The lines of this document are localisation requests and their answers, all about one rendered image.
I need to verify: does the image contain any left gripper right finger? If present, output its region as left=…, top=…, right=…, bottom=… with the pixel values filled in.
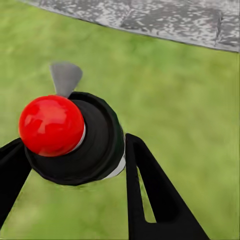
left=124, top=133, right=210, bottom=240

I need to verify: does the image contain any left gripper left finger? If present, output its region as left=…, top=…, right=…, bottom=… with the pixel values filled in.
left=0, top=137, right=32, bottom=228

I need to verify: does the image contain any insectifuge atomizer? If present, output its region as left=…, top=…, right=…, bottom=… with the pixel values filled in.
left=18, top=61, right=126, bottom=186

